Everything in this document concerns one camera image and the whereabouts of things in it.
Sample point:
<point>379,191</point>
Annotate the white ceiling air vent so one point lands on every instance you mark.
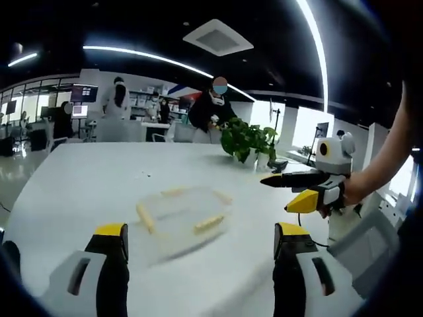
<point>218,38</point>

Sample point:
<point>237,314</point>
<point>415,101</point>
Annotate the small desk monitor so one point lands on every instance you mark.
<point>80,111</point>

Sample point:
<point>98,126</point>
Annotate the grey mesh office chair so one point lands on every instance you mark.
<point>367,251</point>

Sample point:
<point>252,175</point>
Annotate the white plant pot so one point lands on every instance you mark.
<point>262,162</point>
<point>252,156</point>

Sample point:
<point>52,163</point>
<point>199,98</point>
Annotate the white office chair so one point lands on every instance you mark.
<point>165,133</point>

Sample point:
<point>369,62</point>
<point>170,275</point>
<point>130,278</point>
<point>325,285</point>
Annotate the green potted plant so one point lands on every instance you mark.
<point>244,135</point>

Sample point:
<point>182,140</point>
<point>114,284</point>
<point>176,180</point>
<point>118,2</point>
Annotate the grey office cabinet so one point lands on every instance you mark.
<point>112,132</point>

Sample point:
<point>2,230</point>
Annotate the black stand pole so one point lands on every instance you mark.
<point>277,128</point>

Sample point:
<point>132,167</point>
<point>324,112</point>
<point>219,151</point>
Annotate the person's right hand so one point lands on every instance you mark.
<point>357,188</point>

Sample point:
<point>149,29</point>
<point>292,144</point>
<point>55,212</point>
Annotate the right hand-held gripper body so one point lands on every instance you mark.
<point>333,162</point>

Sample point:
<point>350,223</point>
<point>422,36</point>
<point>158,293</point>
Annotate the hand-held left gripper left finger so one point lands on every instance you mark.
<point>112,264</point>

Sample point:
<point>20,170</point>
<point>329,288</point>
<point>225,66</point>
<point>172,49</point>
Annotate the curved ceiling light strip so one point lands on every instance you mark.
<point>325,86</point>

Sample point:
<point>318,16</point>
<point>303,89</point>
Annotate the dark rounded object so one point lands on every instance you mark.
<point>11,261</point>

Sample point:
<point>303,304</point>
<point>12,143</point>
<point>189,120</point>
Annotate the dark wall screen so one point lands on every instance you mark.
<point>84,93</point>

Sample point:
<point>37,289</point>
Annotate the straight ceiling light strip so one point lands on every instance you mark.
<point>23,59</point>
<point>158,58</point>

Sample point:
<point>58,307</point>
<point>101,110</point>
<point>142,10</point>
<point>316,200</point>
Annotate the black tabletop device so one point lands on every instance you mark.
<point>279,165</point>

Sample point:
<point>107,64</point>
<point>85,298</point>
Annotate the storage shelf with white bins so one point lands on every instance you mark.
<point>138,99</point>

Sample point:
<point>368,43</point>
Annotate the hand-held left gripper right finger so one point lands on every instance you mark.
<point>287,270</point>

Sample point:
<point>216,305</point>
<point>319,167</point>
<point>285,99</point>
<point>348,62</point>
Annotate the clear plastic box yellow buckles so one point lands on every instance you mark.
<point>185,208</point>

